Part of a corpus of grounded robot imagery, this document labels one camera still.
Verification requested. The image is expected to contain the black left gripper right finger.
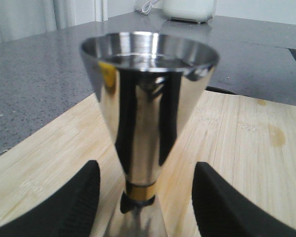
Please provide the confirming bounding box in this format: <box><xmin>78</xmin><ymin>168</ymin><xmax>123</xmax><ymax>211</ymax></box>
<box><xmin>192</xmin><ymin>162</ymin><xmax>296</xmax><ymax>237</ymax></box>

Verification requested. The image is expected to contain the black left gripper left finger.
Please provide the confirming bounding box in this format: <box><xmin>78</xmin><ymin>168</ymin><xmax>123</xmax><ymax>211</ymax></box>
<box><xmin>0</xmin><ymin>160</ymin><xmax>100</xmax><ymax>237</ymax></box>

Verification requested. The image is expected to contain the steel double jigger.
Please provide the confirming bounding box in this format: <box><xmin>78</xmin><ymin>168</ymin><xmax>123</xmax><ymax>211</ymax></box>
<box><xmin>80</xmin><ymin>32</ymin><xmax>219</xmax><ymax>237</ymax></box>

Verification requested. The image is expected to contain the wooden cutting board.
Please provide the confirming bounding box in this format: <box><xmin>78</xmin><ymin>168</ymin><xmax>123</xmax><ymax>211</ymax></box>
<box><xmin>0</xmin><ymin>91</ymin><xmax>296</xmax><ymax>237</ymax></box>

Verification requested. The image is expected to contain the white appliance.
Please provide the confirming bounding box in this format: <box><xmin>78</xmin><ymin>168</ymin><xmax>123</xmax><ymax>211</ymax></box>
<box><xmin>162</xmin><ymin>0</ymin><xmax>217</xmax><ymax>24</ymax></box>

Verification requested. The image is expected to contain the white braided cable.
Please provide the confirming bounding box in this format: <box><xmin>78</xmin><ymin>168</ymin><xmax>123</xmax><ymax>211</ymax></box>
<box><xmin>141</xmin><ymin>0</ymin><xmax>162</xmax><ymax>15</ymax></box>

